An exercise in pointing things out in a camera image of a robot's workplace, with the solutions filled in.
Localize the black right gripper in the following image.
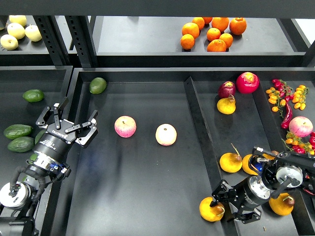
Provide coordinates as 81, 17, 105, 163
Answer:
210, 179, 267, 224

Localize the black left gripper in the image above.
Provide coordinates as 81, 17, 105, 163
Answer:
33, 97, 98, 161

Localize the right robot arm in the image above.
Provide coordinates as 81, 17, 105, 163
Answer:
210, 147, 315, 224

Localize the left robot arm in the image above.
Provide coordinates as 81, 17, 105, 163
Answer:
0, 99, 98, 236

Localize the dark avocado upright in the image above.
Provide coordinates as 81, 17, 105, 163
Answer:
34, 130, 46, 144

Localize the yellow pear under gripper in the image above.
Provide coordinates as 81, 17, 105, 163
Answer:
219, 143, 243, 173

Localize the green avocado lower left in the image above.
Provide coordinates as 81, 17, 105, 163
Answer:
27, 153, 37, 164

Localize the dark avocado left middle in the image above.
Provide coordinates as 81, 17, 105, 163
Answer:
7, 137, 34, 153

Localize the green avocado upper left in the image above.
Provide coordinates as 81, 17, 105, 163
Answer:
23, 89, 45, 103

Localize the light green round avocado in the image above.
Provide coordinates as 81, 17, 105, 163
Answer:
89, 77, 107, 94

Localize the dark avocado left top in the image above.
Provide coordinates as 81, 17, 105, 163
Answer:
3, 124, 33, 140

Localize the yellow pear brown top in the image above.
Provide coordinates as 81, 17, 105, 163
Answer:
263, 150, 279, 160

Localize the black tray divider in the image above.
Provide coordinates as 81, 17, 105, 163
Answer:
184, 76, 241, 236

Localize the black left tray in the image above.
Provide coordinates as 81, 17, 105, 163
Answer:
0, 66, 76, 236

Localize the black tray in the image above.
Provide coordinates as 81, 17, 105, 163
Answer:
0, 66, 76, 236
29, 67, 315, 236

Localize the pink red apple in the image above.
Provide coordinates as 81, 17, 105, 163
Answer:
114, 116, 136, 138

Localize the lower cherry tomato bunch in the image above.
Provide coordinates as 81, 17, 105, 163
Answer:
282, 131, 315, 155

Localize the cherry tomato bunch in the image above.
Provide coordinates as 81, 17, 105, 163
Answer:
265, 79, 309, 118
282, 131, 315, 155

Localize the red chili pepper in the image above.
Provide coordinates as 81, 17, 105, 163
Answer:
281, 103, 293, 129

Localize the black centre tray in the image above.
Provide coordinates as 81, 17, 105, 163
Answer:
29, 67, 315, 236

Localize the pale pink apple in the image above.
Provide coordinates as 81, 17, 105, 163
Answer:
156, 123, 177, 146

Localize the black upper shelf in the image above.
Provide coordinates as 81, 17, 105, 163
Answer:
0, 16, 315, 67

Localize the pale yellow apple right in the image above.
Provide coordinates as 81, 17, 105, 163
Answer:
25, 25, 42, 42

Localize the pale yellow apple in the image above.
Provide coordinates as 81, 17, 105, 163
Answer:
7, 23, 25, 40
9, 15, 27, 27
0, 34, 19, 51
25, 25, 42, 42

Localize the pink apple right side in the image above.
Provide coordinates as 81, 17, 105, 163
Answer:
288, 116, 313, 138

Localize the pale yellow apple front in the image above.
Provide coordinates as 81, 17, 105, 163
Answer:
0, 34, 19, 51

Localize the pale yellow apple middle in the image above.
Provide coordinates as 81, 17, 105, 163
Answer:
7, 23, 25, 40

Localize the upper cherry tomato bunch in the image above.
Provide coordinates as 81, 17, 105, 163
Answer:
265, 79, 309, 118

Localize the dark red apple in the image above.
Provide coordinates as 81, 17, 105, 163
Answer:
218, 81, 236, 98

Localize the pale yellow apple top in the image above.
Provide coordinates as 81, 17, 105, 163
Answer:
9, 15, 27, 27

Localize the bright red apple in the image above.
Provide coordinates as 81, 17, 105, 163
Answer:
236, 72, 260, 94

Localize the orange far left bottom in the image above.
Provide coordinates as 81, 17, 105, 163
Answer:
180, 34, 195, 50

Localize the orange left upper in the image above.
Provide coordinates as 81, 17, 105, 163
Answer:
182, 22, 200, 39

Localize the orange front centre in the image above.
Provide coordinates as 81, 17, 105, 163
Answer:
207, 39, 227, 52

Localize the orange right of middle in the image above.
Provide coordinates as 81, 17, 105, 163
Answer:
219, 33, 233, 49

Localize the orange top left partly hidden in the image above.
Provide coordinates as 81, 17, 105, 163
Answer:
191, 17, 205, 30

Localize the black perforated shelf post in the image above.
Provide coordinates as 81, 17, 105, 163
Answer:
65, 15, 98, 68

